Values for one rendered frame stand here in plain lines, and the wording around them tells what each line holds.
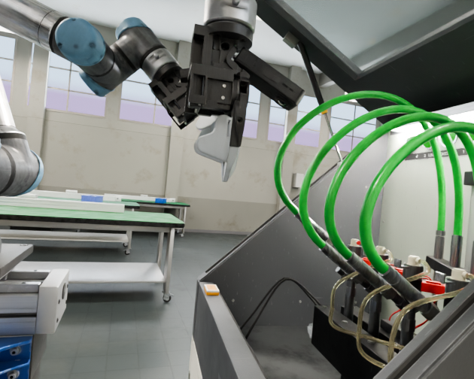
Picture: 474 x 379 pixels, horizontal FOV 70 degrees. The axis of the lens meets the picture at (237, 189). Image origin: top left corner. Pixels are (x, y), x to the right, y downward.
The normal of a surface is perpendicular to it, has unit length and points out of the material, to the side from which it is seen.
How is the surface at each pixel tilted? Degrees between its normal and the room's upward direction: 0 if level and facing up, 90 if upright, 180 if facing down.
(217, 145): 93
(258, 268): 90
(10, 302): 90
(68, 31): 90
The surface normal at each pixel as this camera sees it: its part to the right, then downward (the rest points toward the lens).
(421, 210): -0.97, -0.09
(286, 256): 0.22, 0.02
